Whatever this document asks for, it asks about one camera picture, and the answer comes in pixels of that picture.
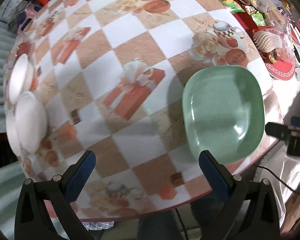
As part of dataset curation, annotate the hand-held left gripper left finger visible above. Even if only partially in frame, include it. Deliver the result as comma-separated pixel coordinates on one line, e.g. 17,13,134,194
14,150,96,240

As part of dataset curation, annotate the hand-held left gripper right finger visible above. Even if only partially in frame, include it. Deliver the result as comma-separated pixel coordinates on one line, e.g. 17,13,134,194
199,150,282,240

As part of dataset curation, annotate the pale green square plate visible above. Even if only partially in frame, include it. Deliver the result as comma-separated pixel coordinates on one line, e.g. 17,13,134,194
182,65,265,166

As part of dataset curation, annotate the white bowl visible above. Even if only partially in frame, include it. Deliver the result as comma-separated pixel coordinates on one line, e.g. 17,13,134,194
5,107,22,157
9,54,36,105
15,91,48,153

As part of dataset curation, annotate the white fleece blanket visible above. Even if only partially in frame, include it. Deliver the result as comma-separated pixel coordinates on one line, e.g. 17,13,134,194
252,132,300,232

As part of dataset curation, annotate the checked cloth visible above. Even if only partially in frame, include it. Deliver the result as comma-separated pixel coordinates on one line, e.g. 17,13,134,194
82,221,115,231

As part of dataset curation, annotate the red round tray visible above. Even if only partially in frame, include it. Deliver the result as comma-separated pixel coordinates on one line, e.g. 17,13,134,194
197,0,297,81

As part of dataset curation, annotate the person's jeans leg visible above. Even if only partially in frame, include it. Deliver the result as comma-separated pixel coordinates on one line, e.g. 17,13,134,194
137,196,227,240

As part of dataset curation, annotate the white foam fruit net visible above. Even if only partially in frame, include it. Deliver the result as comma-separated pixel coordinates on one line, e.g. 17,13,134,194
252,29,283,53

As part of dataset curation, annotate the red patterned plate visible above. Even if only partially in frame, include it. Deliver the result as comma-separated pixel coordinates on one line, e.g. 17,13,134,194
289,22,300,47

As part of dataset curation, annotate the small green snack packet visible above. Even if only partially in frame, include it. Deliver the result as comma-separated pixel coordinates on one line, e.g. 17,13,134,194
251,12,268,27

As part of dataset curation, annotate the checkered printed tablecloth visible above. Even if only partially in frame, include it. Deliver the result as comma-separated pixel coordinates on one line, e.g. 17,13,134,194
4,0,283,223

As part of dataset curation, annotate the pale green ribbed sofa cover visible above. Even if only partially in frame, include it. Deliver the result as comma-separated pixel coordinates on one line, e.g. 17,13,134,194
0,17,18,135

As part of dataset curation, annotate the black cable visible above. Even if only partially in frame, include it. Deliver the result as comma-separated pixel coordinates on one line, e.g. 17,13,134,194
174,164,300,240

